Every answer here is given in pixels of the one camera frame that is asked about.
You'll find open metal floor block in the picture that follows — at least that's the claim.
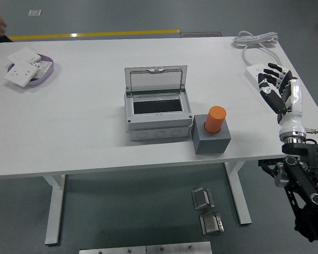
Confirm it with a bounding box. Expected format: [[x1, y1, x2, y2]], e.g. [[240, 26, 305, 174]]
[[191, 186, 215, 211]]

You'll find purple oval tray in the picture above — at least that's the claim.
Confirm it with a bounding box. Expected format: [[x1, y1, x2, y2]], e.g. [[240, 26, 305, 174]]
[[6, 54, 55, 87]]

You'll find black table control panel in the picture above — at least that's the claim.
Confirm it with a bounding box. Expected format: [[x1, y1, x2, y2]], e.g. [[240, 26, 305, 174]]
[[258, 158, 283, 167]]

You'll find white table leg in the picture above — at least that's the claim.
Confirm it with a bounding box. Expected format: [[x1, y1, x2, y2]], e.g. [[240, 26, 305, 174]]
[[42, 174, 67, 246], [224, 161, 252, 226]]

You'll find small printed socket plate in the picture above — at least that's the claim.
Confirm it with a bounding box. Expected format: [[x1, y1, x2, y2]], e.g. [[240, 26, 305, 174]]
[[31, 60, 53, 79]]

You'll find orange cylinder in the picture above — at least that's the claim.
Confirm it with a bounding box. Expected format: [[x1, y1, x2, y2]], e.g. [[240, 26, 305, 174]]
[[203, 105, 227, 134]]

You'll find white power strip with cord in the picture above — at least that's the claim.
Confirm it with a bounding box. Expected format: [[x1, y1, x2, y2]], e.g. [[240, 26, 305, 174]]
[[232, 30, 280, 92]]

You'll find brown floor cover plate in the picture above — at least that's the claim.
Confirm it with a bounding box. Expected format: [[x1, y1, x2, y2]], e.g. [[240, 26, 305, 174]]
[[180, 31, 223, 38]]

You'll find yellow floor tape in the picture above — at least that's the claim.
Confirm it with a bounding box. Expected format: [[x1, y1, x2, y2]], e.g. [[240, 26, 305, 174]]
[[7, 29, 180, 41]]

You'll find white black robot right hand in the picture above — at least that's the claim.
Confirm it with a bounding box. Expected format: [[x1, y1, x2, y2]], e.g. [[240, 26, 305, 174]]
[[257, 62, 307, 141]]

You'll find grey cube with round hole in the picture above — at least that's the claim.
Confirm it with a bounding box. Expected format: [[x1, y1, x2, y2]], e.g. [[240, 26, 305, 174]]
[[192, 114, 232, 155]]

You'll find large white wall socket plate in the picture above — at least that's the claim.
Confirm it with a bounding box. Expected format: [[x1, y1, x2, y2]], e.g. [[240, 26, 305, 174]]
[[4, 60, 39, 87]]

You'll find long metal base plate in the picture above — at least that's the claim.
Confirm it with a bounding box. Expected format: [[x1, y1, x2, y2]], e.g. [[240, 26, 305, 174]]
[[78, 246, 147, 254]]

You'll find metal base plate with screws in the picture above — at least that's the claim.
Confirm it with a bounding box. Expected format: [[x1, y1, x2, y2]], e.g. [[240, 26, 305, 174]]
[[146, 241, 213, 254]]

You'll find white wall switch plate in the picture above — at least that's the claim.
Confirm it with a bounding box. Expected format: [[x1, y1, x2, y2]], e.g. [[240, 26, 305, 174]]
[[7, 52, 42, 65]]

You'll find grey junction box with lid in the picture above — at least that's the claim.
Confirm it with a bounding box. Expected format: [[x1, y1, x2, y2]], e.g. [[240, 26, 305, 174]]
[[123, 65, 193, 142]]

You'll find closed metal floor block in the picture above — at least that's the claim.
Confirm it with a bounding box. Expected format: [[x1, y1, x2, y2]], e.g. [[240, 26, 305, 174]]
[[199, 211, 225, 236]]

